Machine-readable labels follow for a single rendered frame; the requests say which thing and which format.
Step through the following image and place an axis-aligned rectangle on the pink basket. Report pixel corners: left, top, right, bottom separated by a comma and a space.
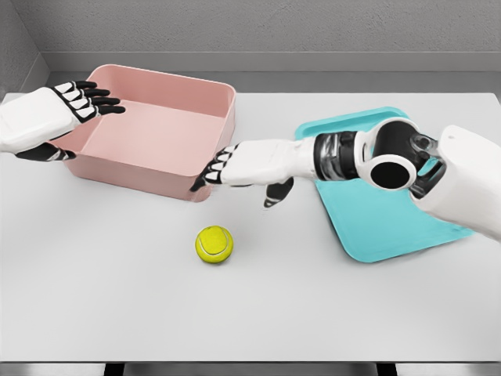
49, 64, 237, 204

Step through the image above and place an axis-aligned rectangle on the blue tray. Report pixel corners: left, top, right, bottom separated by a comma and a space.
294, 106, 477, 264

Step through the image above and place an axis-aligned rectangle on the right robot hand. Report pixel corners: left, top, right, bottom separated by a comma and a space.
189, 139, 295, 208

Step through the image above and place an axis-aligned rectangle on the yellow tennis ball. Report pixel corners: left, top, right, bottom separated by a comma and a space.
194, 225, 235, 266

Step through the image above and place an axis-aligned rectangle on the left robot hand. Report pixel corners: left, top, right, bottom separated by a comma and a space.
0, 80, 127, 163

